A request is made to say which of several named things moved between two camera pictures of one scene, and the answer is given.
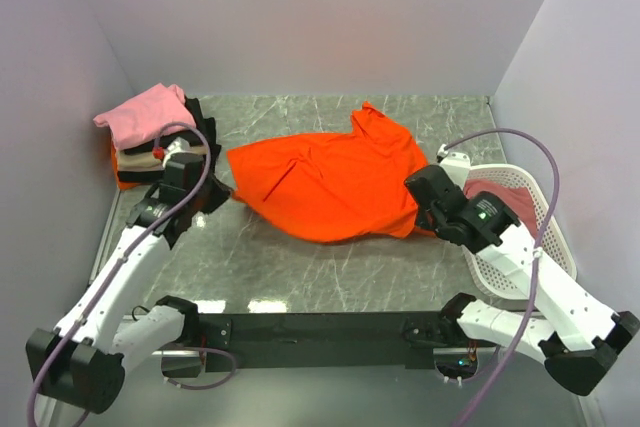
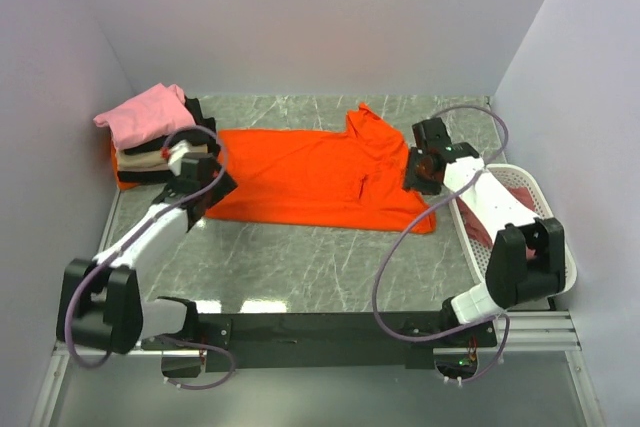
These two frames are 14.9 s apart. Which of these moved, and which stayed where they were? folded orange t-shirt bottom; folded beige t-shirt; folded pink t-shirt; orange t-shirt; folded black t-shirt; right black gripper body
Moved: orange t-shirt; right black gripper body
Stayed: folded black t-shirt; folded beige t-shirt; folded orange t-shirt bottom; folded pink t-shirt
